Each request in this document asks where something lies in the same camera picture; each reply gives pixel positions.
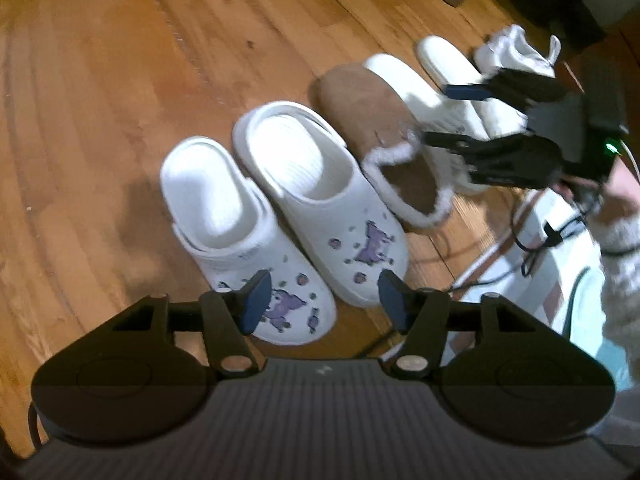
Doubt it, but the person's right hand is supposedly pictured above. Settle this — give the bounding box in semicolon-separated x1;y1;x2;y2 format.
564;158;640;223

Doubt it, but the white clog with charms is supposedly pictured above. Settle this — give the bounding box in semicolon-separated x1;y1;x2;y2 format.
232;101;409;308

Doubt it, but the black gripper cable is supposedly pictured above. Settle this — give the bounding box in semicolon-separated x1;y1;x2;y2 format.
444;184;601;296

